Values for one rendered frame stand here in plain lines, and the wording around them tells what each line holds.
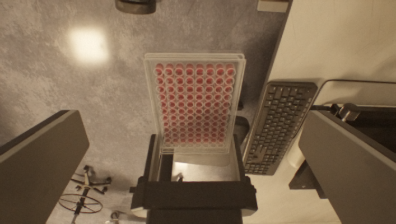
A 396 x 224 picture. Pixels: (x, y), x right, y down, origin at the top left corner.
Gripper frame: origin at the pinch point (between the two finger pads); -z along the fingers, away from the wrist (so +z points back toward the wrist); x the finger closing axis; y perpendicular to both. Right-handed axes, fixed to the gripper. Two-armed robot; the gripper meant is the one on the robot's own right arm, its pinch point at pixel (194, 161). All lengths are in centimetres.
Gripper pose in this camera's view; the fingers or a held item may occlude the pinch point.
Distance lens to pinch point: 22.9
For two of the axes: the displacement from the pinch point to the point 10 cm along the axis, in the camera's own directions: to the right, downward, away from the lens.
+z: 0.1, 8.0, -6.0
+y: 0.2, -6.0, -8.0
